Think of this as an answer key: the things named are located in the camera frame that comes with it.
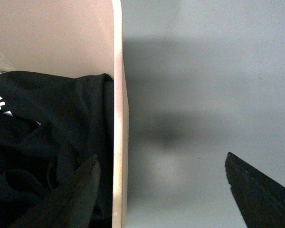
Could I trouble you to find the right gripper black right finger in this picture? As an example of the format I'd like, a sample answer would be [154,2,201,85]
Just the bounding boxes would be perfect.
[225,152,285,228]

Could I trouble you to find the beige plastic laundry hamper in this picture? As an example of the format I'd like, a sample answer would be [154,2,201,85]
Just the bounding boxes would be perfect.
[0,0,129,228]

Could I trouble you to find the black clothes in hamper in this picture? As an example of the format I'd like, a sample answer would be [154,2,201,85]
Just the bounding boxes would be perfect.
[0,71,114,228]

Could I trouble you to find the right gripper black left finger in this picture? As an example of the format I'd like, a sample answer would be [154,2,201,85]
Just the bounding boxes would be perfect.
[9,155,101,228]

